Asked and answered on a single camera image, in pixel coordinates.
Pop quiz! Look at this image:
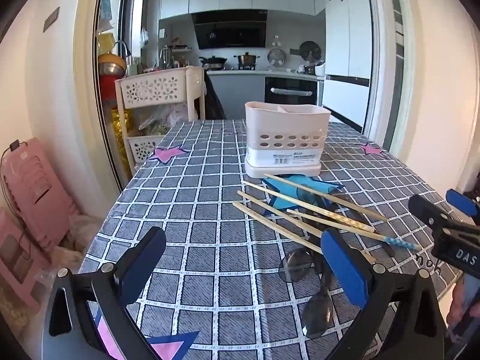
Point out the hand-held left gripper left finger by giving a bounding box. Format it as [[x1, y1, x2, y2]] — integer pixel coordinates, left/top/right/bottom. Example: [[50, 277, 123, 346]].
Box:
[[41, 226, 167, 360]]

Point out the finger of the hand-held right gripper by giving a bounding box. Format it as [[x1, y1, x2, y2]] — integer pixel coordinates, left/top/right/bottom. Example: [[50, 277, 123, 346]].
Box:
[[445, 189, 480, 227], [407, 193, 480, 241]]

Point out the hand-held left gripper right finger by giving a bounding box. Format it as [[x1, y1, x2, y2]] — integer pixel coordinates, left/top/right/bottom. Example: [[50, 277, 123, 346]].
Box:
[[320, 227, 449, 360]]

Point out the blue patterned end chopstick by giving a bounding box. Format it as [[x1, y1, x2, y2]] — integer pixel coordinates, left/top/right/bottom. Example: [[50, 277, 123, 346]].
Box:
[[286, 210, 423, 251]]

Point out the plain bamboo chopstick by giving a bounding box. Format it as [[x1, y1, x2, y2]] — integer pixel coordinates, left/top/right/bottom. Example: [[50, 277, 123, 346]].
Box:
[[236, 191, 328, 238], [263, 173, 389, 222], [232, 202, 376, 264]]

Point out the dotted end bamboo chopstick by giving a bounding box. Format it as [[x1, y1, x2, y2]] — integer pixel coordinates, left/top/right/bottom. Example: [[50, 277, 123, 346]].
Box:
[[241, 180, 376, 232]]

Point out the pale pink utensil holder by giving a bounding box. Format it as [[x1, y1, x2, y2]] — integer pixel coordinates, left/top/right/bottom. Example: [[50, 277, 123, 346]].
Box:
[[244, 101, 331, 179]]

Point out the person's right hand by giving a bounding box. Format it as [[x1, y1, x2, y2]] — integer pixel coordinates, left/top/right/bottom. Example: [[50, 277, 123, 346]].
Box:
[[446, 273, 480, 331]]

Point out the clear plastic bag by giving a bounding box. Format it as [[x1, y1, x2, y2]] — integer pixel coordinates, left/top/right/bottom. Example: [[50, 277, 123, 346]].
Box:
[[50, 213, 103, 271]]

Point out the grey checked star tablecloth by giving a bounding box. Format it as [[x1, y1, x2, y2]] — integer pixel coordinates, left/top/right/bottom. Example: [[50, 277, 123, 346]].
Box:
[[78, 119, 466, 360]]

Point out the pink folding stool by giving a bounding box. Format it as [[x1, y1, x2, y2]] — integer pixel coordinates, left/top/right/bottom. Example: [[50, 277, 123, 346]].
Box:
[[0, 208, 51, 310], [0, 137, 77, 250]]

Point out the gold foil bag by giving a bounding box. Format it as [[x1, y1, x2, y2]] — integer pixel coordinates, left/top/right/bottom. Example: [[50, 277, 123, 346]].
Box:
[[110, 108, 135, 160]]

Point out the black built-in oven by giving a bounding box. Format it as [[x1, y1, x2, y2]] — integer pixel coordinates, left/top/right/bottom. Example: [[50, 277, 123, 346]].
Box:
[[264, 76, 319, 108]]

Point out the cream perforated storage cart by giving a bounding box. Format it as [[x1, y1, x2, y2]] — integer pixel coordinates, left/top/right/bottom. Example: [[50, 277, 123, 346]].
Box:
[[114, 65, 206, 176]]

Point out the black garbage bag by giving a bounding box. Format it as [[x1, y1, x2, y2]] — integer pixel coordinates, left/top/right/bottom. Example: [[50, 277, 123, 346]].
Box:
[[204, 70, 227, 121]]

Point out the round dark strainer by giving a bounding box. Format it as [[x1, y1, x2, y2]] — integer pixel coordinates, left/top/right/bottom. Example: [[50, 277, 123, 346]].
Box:
[[299, 40, 323, 61]]

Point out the steel basin with yellow rim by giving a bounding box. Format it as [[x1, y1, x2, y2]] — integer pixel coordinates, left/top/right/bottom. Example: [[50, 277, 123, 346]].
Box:
[[98, 53, 127, 76]]

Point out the round steel strainer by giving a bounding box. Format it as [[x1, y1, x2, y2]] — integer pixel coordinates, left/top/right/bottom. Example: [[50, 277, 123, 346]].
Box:
[[267, 46, 287, 67]]

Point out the black wok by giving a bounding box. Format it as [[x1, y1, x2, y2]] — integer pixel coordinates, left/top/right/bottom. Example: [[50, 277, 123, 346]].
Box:
[[198, 55, 229, 70]]

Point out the steel cooking pot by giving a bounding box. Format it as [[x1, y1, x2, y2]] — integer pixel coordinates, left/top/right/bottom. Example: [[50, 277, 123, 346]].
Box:
[[234, 52, 261, 70]]

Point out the black range hood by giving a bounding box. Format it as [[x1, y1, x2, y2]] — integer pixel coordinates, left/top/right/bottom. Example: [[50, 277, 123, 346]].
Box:
[[191, 9, 269, 50]]

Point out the grey wall switch panel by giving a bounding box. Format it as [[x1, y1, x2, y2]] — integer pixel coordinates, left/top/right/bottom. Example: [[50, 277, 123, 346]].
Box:
[[43, 6, 61, 33]]

